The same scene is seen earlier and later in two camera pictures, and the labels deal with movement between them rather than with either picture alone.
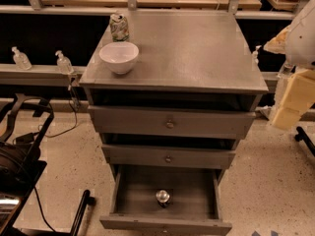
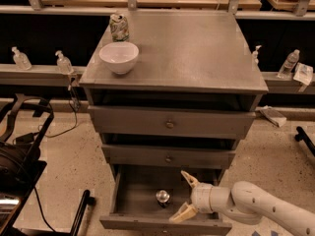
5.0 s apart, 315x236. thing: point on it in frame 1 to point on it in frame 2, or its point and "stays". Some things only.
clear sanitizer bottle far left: [21, 60] stays
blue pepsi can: [162, 198] stays
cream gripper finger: [298, 96] to [191, 179]
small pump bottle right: [255, 60] stays
